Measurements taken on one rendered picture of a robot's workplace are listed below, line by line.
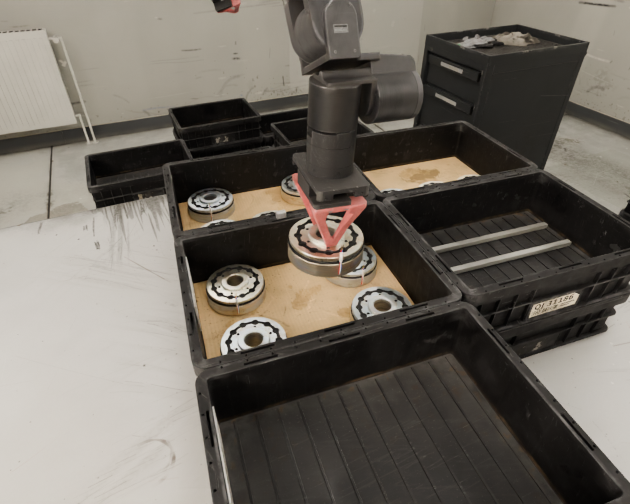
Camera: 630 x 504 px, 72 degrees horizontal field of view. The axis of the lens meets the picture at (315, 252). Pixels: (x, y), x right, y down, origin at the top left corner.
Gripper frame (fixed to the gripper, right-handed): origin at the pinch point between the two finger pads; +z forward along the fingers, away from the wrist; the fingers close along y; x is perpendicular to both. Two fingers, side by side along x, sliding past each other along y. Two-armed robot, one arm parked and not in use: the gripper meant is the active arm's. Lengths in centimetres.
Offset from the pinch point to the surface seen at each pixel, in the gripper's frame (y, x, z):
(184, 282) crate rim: 9.0, 19.1, 12.3
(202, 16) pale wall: 319, -23, 28
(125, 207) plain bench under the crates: 75, 32, 36
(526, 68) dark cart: 117, -140, 17
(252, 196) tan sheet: 47, 0, 22
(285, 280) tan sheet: 15.1, 1.1, 21.6
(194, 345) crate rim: -4.1, 19.1, 12.2
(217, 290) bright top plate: 13.0, 14.0, 18.9
